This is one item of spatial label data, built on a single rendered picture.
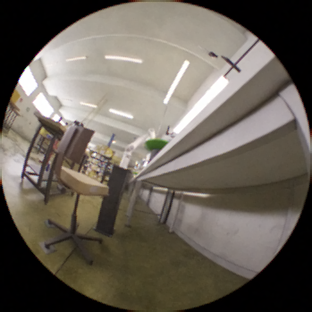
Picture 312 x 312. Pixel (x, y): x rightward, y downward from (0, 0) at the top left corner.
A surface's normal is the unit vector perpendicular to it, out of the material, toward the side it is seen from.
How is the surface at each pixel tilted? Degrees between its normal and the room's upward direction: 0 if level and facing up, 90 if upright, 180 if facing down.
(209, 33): 180
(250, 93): 180
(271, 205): 90
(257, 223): 90
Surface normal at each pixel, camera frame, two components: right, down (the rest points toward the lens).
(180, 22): -0.27, 0.90
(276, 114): -0.92, -0.34
